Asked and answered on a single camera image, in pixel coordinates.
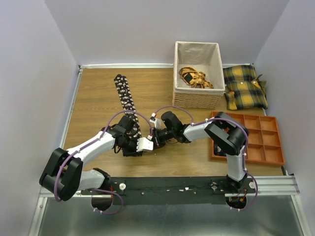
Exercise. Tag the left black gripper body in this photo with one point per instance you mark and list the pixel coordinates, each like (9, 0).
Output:
(129, 147)

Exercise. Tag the orange compartment tray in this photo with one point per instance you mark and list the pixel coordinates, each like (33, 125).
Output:
(265, 147)

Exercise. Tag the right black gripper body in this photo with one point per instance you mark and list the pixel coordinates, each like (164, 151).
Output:
(160, 135)

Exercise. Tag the orange patterned tie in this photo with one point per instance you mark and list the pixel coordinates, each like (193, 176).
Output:
(195, 78)

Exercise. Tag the black floral tie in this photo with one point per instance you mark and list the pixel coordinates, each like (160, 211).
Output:
(124, 93)

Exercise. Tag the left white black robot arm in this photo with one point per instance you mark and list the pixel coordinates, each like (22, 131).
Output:
(63, 174)

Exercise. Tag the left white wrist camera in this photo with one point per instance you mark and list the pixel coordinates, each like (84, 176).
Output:
(144, 144)

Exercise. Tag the yellow plaid shirt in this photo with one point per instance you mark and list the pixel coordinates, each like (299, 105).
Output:
(243, 88)

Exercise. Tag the wicker basket with liner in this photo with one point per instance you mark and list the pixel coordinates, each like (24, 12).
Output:
(202, 58)

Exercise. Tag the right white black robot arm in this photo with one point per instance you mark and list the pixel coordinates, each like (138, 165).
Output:
(229, 135)

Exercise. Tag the aluminium frame rail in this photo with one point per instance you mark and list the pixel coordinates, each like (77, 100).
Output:
(267, 186)

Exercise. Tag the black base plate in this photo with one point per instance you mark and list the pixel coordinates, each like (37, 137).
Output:
(176, 190)

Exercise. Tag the rolled dark floral tie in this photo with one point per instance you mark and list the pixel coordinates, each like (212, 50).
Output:
(218, 151)

